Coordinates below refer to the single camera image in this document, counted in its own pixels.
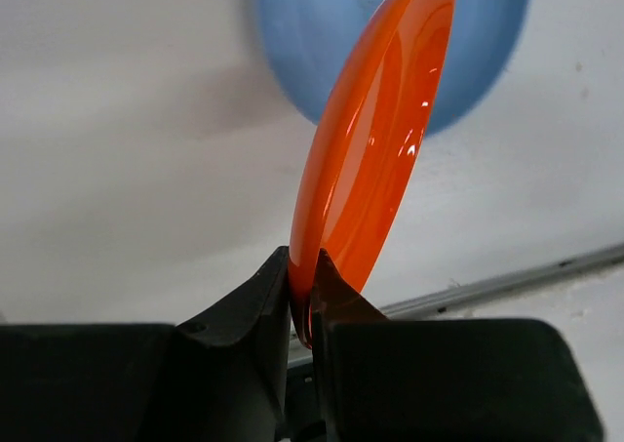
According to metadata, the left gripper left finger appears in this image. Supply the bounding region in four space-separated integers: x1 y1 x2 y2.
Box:
1 247 290 441

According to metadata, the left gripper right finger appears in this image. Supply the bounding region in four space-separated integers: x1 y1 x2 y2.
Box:
309 252 605 441

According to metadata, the orange plastic plate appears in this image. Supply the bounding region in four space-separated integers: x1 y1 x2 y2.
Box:
289 0 455 345

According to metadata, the blue plastic plate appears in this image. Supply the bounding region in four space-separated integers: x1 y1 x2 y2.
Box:
256 0 532 139

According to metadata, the aluminium table rail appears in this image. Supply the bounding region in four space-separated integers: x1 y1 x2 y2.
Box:
285 241 624 365

